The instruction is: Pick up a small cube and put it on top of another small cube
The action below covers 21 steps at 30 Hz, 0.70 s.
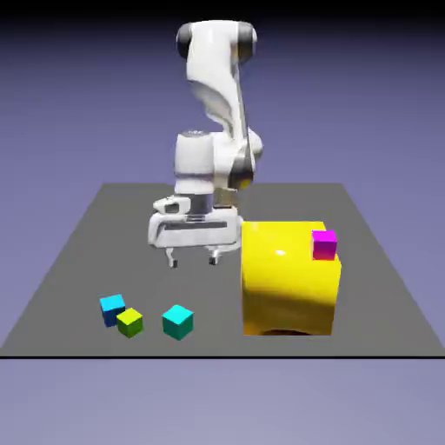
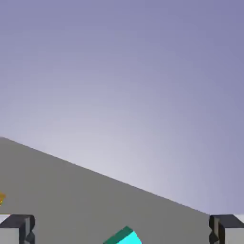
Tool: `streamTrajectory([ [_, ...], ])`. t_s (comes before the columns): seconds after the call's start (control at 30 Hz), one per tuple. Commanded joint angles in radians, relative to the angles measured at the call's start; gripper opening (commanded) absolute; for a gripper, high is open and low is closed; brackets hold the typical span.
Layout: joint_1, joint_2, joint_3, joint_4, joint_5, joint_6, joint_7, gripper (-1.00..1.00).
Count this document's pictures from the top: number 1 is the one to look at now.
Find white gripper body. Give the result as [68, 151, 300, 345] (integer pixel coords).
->
[148, 207, 244, 254]

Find small cyan cube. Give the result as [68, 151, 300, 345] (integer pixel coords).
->
[161, 303, 195, 342]

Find small lime green cube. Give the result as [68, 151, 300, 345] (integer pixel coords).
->
[116, 307, 144, 339]

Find small blue cube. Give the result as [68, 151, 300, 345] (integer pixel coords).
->
[98, 293, 127, 329]

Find small magenta cube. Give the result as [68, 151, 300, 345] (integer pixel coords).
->
[310, 229, 338, 262]

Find large yellow box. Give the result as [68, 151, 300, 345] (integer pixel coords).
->
[240, 220, 342, 337]

